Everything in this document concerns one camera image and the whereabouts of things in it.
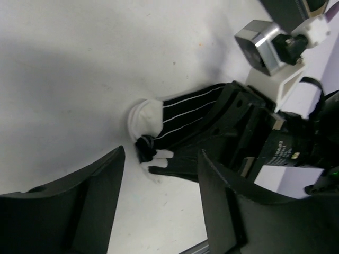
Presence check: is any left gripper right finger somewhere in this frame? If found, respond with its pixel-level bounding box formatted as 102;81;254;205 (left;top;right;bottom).
198;151;338;253

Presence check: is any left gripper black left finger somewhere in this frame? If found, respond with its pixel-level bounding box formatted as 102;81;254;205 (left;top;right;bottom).
1;147;124;253

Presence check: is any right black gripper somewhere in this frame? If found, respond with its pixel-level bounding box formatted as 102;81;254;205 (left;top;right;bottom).
169;81;339;196

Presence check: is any black compartment box beige lining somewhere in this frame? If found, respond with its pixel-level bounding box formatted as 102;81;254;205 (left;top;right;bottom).
260;0;329;33

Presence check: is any striped sock with white toe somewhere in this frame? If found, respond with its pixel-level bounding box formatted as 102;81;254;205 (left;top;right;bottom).
127;84;225;182

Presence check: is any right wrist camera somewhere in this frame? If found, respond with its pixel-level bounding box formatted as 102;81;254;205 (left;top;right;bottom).
235;20;308;76

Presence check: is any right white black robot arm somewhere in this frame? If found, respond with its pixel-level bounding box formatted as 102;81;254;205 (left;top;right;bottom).
169;82;338;198

